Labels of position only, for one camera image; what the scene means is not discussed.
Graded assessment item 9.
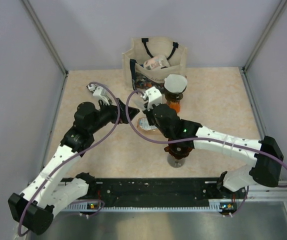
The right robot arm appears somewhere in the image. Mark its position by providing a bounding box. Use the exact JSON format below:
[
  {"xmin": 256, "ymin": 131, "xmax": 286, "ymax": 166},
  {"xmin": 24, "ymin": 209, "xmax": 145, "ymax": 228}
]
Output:
[{"xmin": 143, "ymin": 104, "xmax": 284, "ymax": 198}]

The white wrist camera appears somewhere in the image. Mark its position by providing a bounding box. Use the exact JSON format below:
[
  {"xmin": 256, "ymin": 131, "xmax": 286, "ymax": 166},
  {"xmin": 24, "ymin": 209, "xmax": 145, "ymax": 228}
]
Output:
[
  {"xmin": 141, "ymin": 86, "xmax": 163, "ymax": 111},
  {"xmin": 86, "ymin": 83, "xmax": 111, "ymax": 105}
]

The pink pouch in bag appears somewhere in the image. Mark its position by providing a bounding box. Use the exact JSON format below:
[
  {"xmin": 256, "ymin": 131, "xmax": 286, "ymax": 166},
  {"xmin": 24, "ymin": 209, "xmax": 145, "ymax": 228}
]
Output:
[{"xmin": 143, "ymin": 54, "xmax": 171, "ymax": 71}]

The pink liquid soap bottle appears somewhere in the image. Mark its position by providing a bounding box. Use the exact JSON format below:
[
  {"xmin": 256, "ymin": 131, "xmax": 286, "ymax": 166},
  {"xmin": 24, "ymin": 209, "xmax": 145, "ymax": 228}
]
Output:
[{"xmin": 136, "ymin": 117, "xmax": 158, "ymax": 133}]

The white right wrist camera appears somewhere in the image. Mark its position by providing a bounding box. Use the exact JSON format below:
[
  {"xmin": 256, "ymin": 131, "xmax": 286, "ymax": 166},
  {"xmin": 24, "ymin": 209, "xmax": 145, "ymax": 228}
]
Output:
[{"xmin": 141, "ymin": 86, "xmax": 163, "ymax": 111}]

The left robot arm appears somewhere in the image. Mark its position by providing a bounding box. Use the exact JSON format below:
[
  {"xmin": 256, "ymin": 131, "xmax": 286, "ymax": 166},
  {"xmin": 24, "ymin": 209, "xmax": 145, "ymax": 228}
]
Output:
[{"xmin": 8, "ymin": 98, "xmax": 140, "ymax": 237}]

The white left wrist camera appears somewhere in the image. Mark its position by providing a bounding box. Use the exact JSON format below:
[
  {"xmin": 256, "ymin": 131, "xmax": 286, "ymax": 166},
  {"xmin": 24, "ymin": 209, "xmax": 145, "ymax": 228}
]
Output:
[{"xmin": 86, "ymin": 83, "xmax": 111, "ymax": 105}]

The beige canvas tote bag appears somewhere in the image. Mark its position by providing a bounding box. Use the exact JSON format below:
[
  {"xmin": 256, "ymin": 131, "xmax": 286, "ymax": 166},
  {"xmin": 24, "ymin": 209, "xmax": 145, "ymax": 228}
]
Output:
[{"xmin": 122, "ymin": 36, "xmax": 188, "ymax": 93}]

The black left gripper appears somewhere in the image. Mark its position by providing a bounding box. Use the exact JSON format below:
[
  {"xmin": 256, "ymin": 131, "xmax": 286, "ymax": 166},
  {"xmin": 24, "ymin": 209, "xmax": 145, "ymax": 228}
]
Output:
[{"xmin": 88, "ymin": 97, "xmax": 139, "ymax": 135}]

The dark green glass dripper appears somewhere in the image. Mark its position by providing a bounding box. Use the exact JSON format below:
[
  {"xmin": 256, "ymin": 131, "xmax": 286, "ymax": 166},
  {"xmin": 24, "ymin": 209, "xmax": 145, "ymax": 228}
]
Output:
[{"xmin": 164, "ymin": 91, "xmax": 183, "ymax": 103}]

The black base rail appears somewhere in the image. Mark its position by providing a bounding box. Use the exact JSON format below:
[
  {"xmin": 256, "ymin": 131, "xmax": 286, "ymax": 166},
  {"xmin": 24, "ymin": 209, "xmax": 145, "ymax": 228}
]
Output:
[{"xmin": 83, "ymin": 177, "xmax": 247, "ymax": 208}]

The dark glass beaker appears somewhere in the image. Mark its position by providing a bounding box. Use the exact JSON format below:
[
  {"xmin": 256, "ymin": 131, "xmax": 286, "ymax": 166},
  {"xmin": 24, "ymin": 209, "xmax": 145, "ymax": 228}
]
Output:
[{"xmin": 167, "ymin": 154, "xmax": 186, "ymax": 168}]

